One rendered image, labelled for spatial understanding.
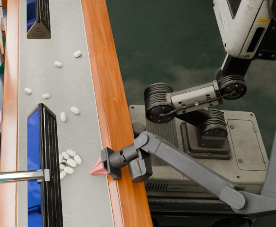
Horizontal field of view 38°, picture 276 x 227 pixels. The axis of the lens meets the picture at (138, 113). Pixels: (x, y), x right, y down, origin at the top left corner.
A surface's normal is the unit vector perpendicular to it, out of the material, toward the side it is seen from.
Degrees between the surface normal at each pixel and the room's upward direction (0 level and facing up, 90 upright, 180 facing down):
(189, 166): 48
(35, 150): 58
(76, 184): 0
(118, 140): 0
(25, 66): 0
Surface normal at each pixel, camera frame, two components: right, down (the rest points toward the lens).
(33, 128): -0.75, -0.31
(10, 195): 0.15, -0.65
